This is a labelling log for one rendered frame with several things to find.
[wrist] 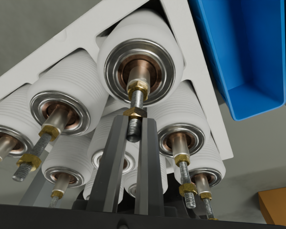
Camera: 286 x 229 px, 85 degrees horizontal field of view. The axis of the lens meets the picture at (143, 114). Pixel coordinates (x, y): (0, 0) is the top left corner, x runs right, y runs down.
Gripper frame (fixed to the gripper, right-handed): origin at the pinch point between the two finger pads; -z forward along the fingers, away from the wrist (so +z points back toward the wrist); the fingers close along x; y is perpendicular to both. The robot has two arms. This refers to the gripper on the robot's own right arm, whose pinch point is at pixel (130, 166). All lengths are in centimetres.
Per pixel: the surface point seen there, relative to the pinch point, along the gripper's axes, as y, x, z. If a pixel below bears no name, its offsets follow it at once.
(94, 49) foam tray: 0.1, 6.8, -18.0
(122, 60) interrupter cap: -1.6, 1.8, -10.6
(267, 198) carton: 69, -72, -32
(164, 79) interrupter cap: -0.1, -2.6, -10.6
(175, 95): 5.1, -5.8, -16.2
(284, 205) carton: 67, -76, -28
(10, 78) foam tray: 6.4, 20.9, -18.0
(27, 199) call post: 36.5, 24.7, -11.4
